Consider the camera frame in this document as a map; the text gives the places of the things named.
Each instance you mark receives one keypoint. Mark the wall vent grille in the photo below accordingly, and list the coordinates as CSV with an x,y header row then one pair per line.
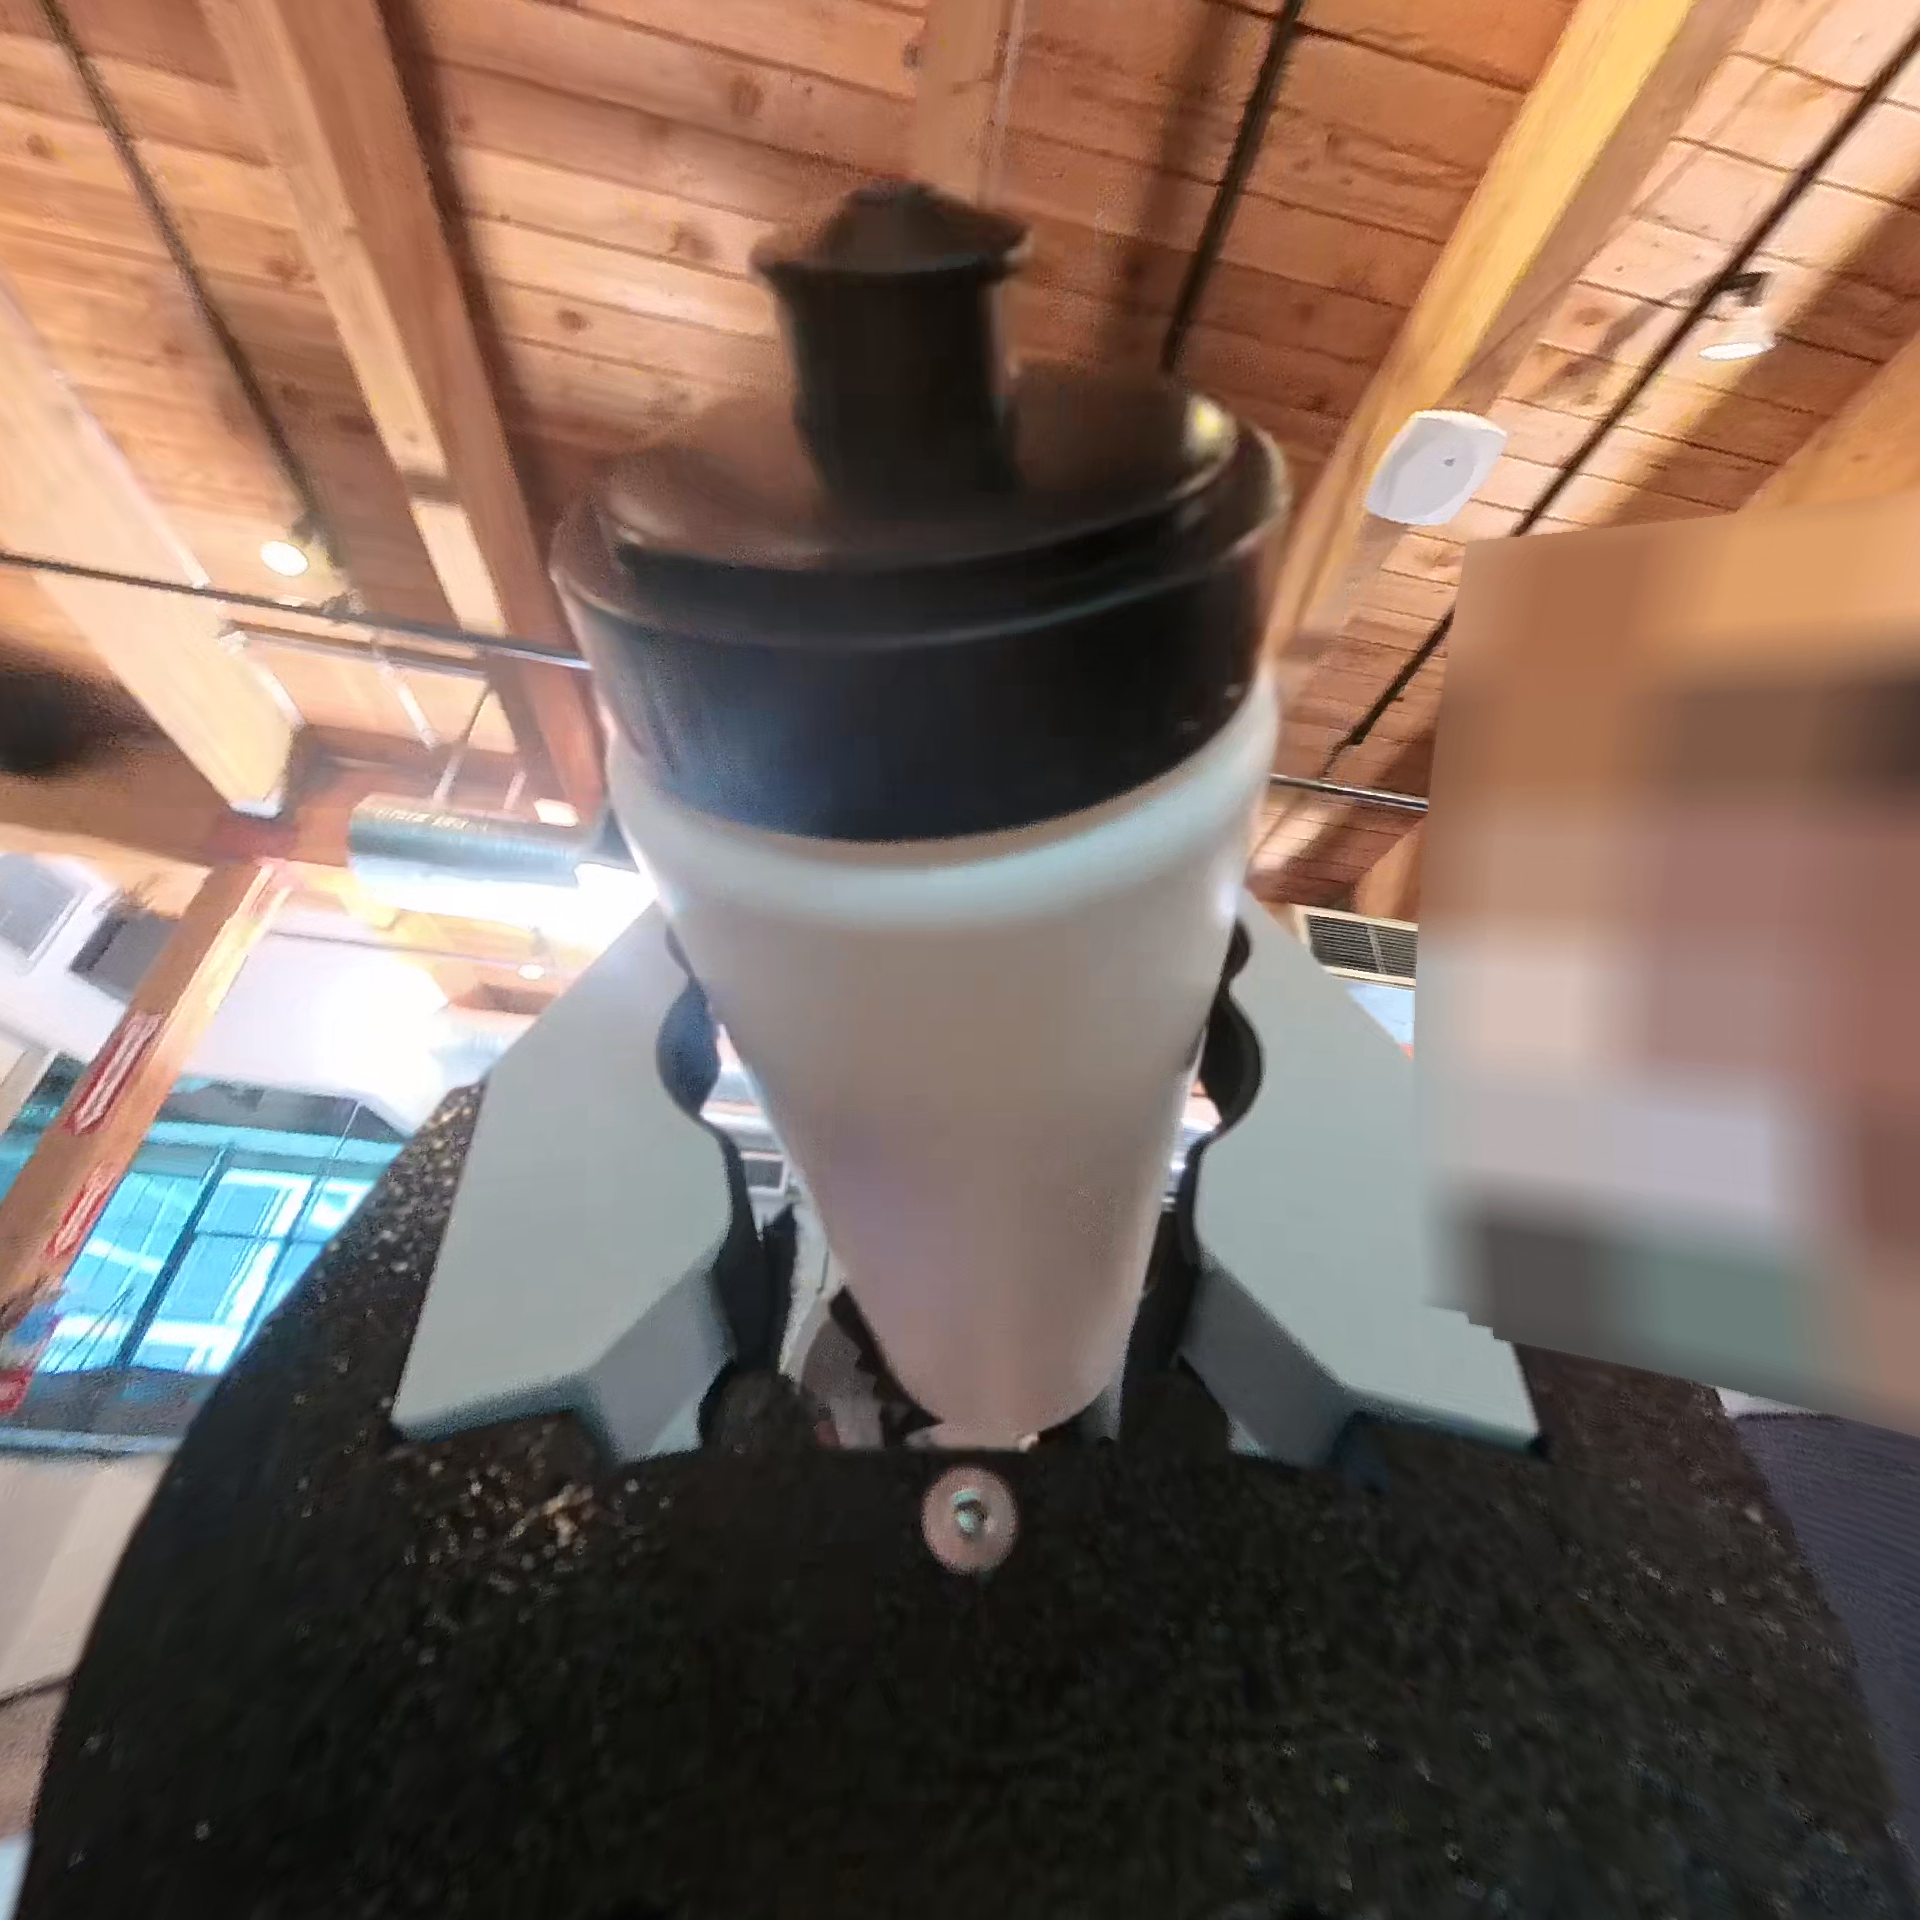
x,y
35,910

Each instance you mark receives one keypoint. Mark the white ceiling sensor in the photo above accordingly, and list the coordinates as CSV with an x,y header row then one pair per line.
x,y
1436,465

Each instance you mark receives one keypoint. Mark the white vent grille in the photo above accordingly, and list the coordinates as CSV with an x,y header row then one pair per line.
x,y
1357,944

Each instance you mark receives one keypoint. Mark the white bottle with black cap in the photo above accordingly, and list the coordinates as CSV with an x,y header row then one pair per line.
x,y
962,975

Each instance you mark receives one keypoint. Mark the large silver air duct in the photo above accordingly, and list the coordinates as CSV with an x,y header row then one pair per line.
x,y
463,840

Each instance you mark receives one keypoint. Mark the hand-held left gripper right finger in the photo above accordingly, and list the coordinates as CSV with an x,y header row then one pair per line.
x,y
1319,1230

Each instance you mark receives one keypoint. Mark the wooden post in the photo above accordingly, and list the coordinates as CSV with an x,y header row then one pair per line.
x,y
152,1021

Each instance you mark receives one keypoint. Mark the black wall speaker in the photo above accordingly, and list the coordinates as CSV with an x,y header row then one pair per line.
x,y
127,950

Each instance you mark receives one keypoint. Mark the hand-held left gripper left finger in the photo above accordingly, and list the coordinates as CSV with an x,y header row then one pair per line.
x,y
568,1230

